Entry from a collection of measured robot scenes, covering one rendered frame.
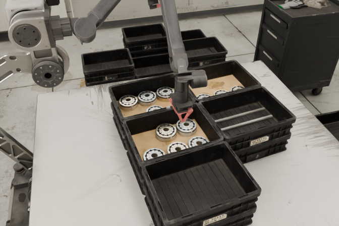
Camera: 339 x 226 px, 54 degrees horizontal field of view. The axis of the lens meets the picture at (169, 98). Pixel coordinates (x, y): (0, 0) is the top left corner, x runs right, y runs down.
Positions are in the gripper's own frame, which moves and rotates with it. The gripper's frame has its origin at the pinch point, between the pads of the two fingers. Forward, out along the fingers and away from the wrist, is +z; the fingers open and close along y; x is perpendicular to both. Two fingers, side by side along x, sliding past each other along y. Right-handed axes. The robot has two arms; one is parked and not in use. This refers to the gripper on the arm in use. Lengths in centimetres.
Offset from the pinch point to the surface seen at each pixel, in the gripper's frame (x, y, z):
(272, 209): -32, -34, 36
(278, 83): -92, 48, 35
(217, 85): -43, 44, 23
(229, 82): -51, 44, 23
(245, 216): -14.9, -37.2, 27.9
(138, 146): 15.9, 11.4, 23.8
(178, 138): -4.0, 9.6, 23.4
